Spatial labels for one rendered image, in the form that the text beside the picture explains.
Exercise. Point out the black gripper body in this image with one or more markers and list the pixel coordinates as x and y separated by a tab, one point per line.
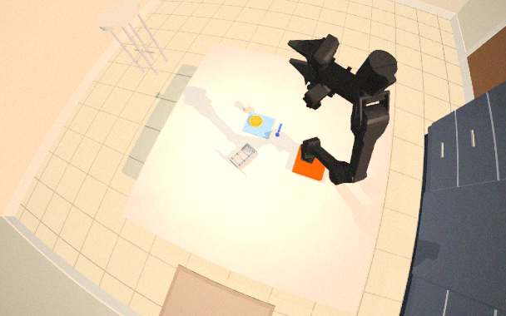
324	64

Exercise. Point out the yellow plate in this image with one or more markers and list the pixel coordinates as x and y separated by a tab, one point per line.
255	121

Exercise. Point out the light blue square mat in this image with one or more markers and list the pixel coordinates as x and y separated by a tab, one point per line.
263	130

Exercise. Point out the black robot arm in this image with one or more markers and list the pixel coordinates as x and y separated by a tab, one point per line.
368	123

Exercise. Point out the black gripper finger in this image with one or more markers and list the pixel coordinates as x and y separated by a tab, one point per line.
302	67
306	48

